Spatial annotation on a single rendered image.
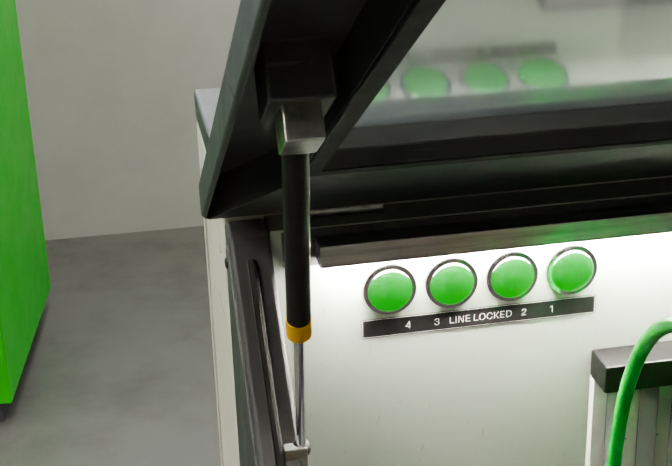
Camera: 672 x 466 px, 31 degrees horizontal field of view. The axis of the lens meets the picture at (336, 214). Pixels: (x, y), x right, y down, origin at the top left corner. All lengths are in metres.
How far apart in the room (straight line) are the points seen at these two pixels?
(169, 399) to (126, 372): 0.24
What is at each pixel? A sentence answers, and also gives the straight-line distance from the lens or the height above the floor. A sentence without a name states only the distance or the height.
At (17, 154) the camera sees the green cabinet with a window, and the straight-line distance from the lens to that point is 3.94.
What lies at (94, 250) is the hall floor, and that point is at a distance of 4.88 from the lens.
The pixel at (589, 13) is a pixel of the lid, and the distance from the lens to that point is 0.67.
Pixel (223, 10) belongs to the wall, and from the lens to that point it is 4.77.
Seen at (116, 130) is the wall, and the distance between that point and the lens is 4.87.
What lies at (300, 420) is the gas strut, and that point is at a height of 1.35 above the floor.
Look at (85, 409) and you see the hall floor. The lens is 3.77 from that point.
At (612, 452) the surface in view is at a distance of 1.21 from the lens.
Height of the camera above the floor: 1.87
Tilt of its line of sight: 22 degrees down
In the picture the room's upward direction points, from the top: 2 degrees counter-clockwise
